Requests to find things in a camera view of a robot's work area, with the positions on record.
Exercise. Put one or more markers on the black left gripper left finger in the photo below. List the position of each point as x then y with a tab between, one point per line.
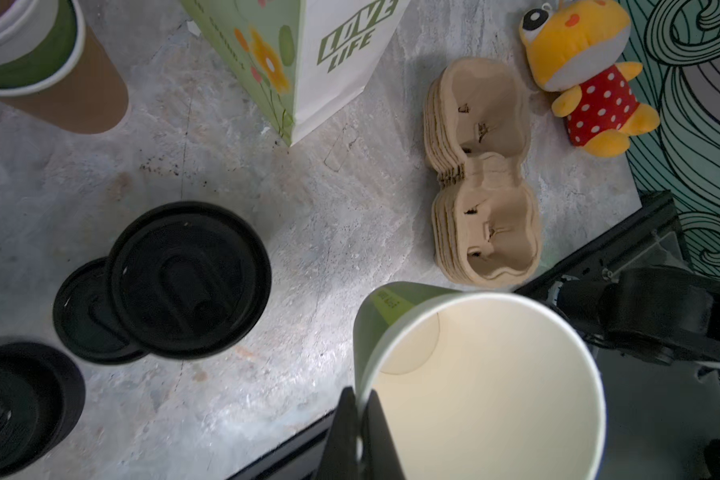
339	460

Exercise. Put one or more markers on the black coffee cup lid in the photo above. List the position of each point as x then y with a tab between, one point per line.
42	397
187	280

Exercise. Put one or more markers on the stack of paper cups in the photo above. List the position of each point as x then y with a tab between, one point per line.
53	67

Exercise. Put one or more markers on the yellow plush doll red dress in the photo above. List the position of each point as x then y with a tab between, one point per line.
573	50

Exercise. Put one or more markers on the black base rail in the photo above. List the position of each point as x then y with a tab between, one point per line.
299	456

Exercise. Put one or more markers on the white green paper takeout bag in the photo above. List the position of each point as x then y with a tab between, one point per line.
300	61

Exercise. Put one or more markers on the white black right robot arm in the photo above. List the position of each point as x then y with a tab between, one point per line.
658	314

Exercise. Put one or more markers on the brown pulp cup carrier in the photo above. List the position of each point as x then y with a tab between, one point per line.
486	219

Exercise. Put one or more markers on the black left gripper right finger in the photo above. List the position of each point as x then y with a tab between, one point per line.
379	459

